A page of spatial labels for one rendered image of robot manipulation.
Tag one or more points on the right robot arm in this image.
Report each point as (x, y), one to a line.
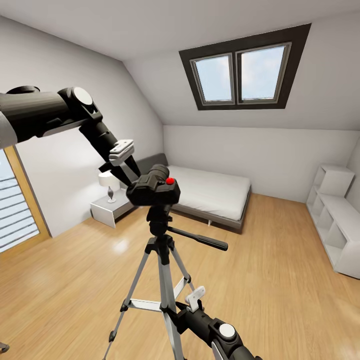
(226, 344)

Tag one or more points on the table lamp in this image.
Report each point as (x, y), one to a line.
(107, 179)

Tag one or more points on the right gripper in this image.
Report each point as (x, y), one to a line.
(187, 319)

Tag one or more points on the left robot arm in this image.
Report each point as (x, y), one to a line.
(26, 112)

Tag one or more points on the camera tripod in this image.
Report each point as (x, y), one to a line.
(163, 243)

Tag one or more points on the nightstand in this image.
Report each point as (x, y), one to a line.
(106, 212)

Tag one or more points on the digital camera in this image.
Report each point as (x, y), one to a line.
(154, 188)

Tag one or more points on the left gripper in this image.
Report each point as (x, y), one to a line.
(103, 145)

